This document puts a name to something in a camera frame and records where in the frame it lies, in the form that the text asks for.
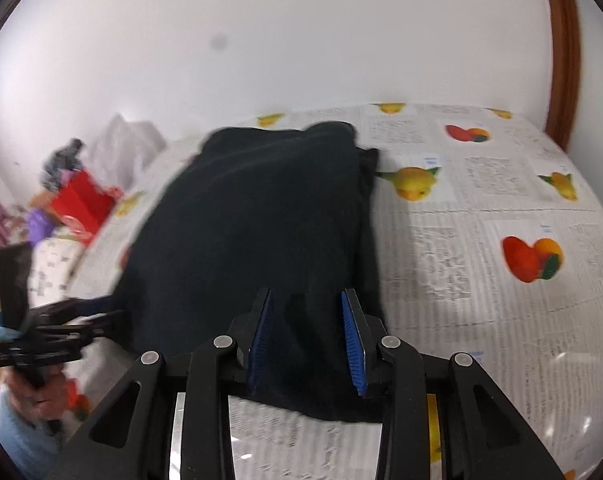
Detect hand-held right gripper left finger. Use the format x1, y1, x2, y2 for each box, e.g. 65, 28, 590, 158
46, 287, 274, 480

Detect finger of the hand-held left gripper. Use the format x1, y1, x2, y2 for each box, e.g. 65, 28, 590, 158
29, 296, 117, 326
36, 309, 133, 356

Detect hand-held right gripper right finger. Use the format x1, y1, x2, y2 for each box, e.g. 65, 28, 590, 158
341, 288, 567, 480

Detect black t-shirt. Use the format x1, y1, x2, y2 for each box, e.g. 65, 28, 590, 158
114, 121, 382, 423

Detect person's left forearm blue sleeve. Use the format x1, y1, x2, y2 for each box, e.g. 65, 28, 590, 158
0, 390, 65, 466

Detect person's left hand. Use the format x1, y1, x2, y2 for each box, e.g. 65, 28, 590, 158
4, 365, 68, 421

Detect white patterned cloth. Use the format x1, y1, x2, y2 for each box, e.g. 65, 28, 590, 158
29, 237, 85, 306

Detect purple plastic item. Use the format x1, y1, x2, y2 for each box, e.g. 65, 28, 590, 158
26, 207, 62, 246

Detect red box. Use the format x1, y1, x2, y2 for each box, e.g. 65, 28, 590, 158
49, 167, 125, 248

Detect fruit print tablecloth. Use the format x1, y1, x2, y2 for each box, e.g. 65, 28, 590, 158
64, 102, 603, 480

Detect grey crumpled cloth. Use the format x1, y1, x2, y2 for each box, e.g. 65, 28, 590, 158
42, 137, 87, 191

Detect white crumpled cloth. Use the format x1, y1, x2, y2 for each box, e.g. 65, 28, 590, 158
89, 112, 167, 191

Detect brown wooden door frame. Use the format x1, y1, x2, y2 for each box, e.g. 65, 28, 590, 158
539, 0, 582, 153

